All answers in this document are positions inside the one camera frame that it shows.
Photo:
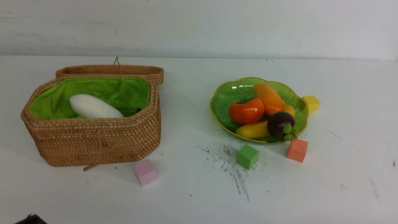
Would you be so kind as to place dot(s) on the pink foam cube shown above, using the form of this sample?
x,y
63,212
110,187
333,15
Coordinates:
x,y
145,172

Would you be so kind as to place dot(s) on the yellow banana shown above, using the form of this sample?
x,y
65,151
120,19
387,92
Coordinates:
x,y
259,130

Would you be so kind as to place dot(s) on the purple mangosteen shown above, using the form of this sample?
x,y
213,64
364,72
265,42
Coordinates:
x,y
282,125

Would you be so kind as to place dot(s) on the woven rattan basket green lining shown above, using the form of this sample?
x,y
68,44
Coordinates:
x,y
65,138

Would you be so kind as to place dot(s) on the orange yellow mango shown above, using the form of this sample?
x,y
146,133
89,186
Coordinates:
x,y
271,99

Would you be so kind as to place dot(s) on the yellow foam cube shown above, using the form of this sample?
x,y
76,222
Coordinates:
x,y
312,103

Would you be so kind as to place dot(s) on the green glass leaf plate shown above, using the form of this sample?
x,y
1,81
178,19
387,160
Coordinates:
x,y
243,89

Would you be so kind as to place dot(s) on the green foam cube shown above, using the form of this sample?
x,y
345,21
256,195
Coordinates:
x,y
247,156

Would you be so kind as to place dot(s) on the orange persimmon with green calyx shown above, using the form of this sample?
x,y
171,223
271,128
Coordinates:
x,y
244,113

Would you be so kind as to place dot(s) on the salmon orange foam cube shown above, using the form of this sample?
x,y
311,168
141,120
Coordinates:
x,y
297,150

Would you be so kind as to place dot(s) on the woven rattan basket lid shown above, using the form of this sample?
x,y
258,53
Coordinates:
x,y
154,75

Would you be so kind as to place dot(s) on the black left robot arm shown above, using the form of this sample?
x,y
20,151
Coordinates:
x,y
32,219

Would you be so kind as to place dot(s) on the white radish with green leaves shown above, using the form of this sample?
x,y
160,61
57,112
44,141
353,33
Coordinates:
x,y
91,107

